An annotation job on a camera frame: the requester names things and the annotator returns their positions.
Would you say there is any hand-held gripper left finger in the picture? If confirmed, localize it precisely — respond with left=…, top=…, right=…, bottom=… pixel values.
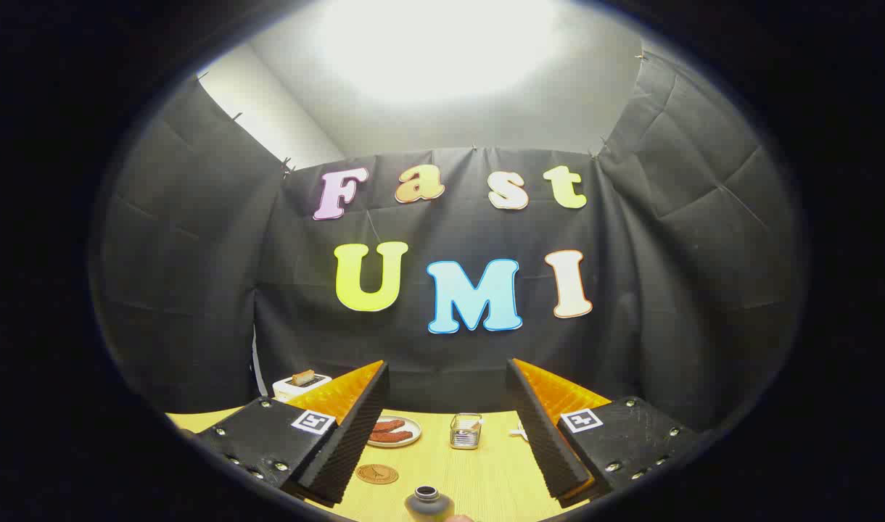
left=196, top=360, right=390, bottom=507

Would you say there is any wooden table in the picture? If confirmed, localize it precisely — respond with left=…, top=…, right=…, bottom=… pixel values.
left=165, top=407, right=596, bottom=522

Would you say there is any wire mesh holder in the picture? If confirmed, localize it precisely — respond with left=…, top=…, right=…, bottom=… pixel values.
left=450, top=413, right=482, bottom=450

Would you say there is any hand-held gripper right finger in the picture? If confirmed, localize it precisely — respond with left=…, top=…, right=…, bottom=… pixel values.
left=506, top=358, right=699, bottom=508

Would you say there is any white toaster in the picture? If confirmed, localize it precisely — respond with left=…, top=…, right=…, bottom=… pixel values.
left=272, top=373, right=333, bottom=403

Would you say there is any white round plate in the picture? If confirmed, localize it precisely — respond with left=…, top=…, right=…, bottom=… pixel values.
left=367, top=415, right=422, bottom=449

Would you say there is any silver bottle green label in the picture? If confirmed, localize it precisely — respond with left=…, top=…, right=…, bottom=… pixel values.
left=404, top=486, right=456, bottom=522

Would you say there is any round wooden coaster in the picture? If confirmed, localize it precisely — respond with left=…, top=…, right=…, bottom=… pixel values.
left=355, top=464, right=400, bottom=485

